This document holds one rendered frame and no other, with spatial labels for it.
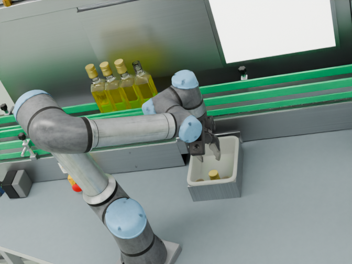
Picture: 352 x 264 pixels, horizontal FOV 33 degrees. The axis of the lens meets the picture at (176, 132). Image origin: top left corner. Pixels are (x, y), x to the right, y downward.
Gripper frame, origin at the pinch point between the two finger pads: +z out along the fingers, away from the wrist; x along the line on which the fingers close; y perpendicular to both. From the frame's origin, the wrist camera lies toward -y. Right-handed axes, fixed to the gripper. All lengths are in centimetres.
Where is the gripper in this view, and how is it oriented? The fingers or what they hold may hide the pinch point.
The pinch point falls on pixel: (209, 160)
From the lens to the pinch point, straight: 201.6
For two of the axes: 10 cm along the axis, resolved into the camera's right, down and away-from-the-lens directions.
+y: 1.5, -6.8, 7.2
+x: -9.5, 1.0, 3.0
